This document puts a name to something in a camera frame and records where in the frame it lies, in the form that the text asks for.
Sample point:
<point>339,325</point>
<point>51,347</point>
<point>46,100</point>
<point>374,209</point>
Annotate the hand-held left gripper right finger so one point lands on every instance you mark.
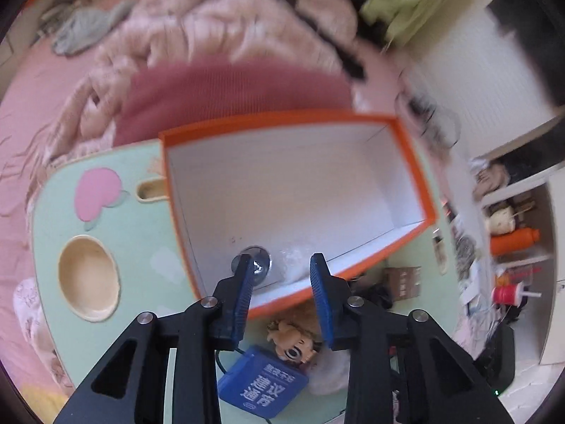
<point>321,300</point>

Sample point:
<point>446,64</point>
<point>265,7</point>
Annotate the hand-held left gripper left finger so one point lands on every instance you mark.
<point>242,296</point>

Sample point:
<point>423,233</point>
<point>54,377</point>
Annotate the brown snack packet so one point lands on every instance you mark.
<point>404,282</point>

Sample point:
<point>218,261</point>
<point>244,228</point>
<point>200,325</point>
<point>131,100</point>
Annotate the blue card box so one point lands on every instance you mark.
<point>260,384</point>

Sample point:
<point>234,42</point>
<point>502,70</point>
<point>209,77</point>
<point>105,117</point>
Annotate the orange cardboard box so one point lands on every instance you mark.
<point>287,185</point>

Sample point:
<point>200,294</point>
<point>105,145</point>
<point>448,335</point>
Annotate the white fluffy pad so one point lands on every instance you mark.
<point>329,375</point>

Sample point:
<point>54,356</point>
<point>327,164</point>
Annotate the green cartoon desk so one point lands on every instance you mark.
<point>132,229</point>

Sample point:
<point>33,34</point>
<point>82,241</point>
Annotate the red cup with straw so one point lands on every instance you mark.
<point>507,293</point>

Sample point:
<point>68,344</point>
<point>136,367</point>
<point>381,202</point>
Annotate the black box with green light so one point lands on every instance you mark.
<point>501,357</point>

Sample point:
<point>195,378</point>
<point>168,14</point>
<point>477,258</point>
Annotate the orange bottle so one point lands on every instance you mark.
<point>512,240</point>

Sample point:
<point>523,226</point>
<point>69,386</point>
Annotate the dark red ribbed cloth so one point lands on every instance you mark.
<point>229,92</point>

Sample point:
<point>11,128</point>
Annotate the rose print bed sheet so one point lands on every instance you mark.
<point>35,318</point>

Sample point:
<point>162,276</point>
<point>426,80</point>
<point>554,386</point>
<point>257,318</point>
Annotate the white shelf unit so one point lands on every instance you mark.
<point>549,251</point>

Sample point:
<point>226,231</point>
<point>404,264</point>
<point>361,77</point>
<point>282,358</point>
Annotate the pink floral quilt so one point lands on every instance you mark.
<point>198,35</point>

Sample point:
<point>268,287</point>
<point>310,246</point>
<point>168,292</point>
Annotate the white slatted wardrobe door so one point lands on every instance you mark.
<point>463,75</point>

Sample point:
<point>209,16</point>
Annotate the pink bed sheet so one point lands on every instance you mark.
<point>31,97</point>

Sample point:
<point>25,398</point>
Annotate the grey crumpled cloth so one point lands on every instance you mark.
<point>84,26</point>

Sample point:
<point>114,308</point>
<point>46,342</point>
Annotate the light green hanging garment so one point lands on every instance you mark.
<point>419,0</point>

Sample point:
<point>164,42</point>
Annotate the black hanging jacket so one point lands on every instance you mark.
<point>534,44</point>

